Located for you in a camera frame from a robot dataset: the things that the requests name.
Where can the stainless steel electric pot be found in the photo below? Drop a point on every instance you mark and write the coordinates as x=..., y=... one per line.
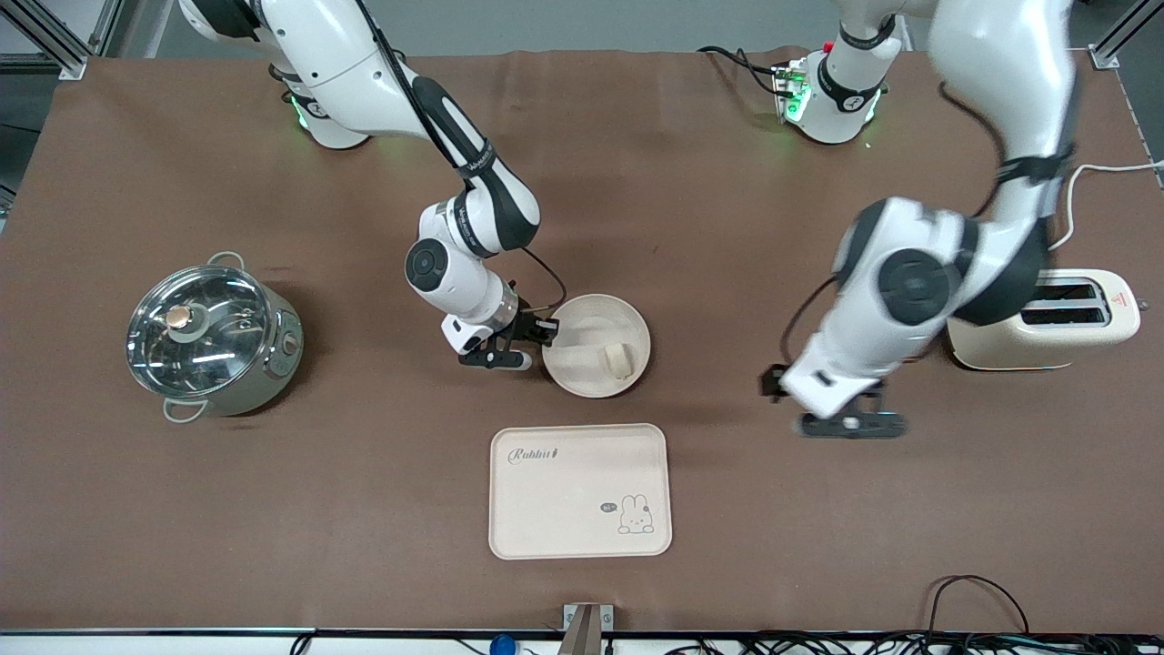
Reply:
x=273, y=364

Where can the round cream plate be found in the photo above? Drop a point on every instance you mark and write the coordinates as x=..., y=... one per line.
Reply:
x=587, y=368

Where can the glass pot lid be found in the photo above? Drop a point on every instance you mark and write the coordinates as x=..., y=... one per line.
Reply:
x=195, y=337

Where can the aluminium frame profile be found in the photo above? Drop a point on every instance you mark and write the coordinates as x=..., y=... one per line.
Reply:
x=1123, y=32
x=45, y=41

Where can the brown table cloth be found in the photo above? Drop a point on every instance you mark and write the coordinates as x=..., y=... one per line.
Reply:
x=691, y=200

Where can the cream two-slot toaster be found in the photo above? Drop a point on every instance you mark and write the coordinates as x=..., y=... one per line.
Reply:
x=1037, y=346

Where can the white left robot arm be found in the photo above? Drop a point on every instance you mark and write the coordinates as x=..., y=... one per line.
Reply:
x=1000, y=55

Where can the blue round knob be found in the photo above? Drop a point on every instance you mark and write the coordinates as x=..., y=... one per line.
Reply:
x=502, y=646

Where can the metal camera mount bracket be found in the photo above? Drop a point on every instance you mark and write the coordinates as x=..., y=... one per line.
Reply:
x=587, y=628

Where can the cream rabbit print tray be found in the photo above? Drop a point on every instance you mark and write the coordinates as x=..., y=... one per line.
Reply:
x=573, y=505

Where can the pale steamed bun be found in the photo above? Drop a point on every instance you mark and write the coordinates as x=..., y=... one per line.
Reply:
x=618, y=361

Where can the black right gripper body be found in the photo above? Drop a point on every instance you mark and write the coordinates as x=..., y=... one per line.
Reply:
x=525, y=324

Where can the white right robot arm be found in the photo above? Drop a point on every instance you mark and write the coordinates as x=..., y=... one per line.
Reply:
x=346, y=64

